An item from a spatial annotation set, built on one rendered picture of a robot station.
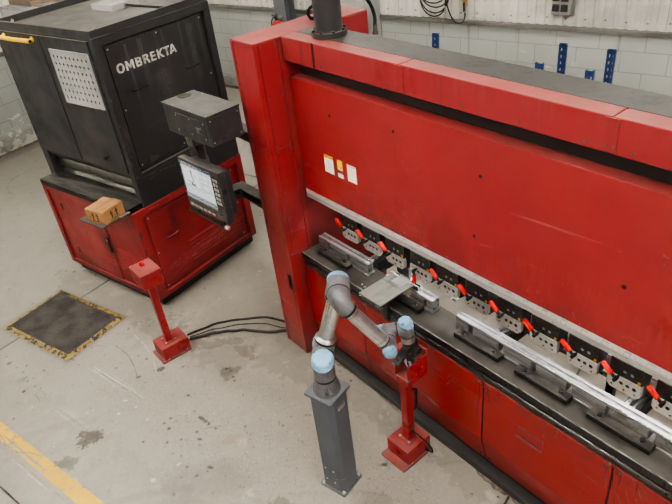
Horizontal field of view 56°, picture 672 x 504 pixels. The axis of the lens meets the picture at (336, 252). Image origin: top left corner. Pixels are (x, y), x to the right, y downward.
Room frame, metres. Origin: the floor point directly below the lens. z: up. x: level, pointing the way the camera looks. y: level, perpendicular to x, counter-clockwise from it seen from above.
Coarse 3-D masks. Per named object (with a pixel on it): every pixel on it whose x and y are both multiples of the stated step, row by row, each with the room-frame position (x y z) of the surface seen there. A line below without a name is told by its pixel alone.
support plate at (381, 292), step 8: (384, 280) 2.97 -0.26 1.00; (368, 288) 2.91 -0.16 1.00; (376, 288) 2.90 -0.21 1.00; (384, 288) 2.89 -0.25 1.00; (392, 288) 2.88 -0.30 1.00; (400, 288) 2.87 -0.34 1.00; (408, 288) 2.87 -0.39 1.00; (368, 296) 2.84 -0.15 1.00; (376, 296) 2.83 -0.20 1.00; (384, 296) 2.82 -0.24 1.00; (392, 296) 2.81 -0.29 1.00; (376, 304) 2.76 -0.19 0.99
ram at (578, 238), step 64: (320, 128) 3.44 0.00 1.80; (384, 128) 2.98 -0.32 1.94; (448, 128) 2.63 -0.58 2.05; (320, 192) 3.51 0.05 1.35; (384, 192) 3.01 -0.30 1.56; (448, 192) 2.63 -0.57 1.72; (512, 192) 2.33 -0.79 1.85; (576, 192) 2.09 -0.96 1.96; (640, 192) 1.89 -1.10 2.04; (448, 256) 2.64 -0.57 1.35; (512, 256) 2.32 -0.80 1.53; (576, 256) 2.06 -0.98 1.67; (640, 256) 1.86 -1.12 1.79; (576, 320) 2.03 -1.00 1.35; (640, 320) 1.82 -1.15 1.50
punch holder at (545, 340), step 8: (536, 320) 2.19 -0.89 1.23; (544, 320) 2.16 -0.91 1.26; (536, 328) 2.19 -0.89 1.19; (544, 328) 2.15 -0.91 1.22; (552, 328) 2.12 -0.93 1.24; (560, 328) 2.10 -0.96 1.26; (536, 336) 2.18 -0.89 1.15; (544, 336) 2.15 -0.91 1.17; (552, 336) 2.12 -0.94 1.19; (560, 336) 2.10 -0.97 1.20; (544, 344) 2.14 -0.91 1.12; (552, 344) 2.12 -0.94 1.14; (560, 344) 2.11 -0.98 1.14; (552, 352) 2.11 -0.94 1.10
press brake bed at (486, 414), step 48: (336, 336) 3.38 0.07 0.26; (384, 384) 3.06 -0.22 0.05; (432, 384) 2.60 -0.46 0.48; (480, 384) 2.31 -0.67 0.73; (432, 432) 2.62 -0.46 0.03; (480, 432) 2.30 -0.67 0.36; (576, 432) 1.87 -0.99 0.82; (528, 480) 2.06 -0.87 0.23; (576, 480) 1.83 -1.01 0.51; (624, 480) 1.66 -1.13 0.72
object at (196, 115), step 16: (176, 96) 3.90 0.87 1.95; (192, 96) 3.86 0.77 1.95; (208, 96) 3.82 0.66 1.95; (176, 112) 3.72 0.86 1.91; (192, 112) 3.57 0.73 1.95; (208, 112) 3.54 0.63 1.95; (224, 112) 3.55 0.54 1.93; (176, 128) 3.76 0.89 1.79; (192, 128) 3.60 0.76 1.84; (208, 128) 3.47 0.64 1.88; (224, 128) 3.53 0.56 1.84; (240, 128) 3.60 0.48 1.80; (192, 144) 3.82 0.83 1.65; (208, 144) 3.50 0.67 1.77; (208, 160) 3.88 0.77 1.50
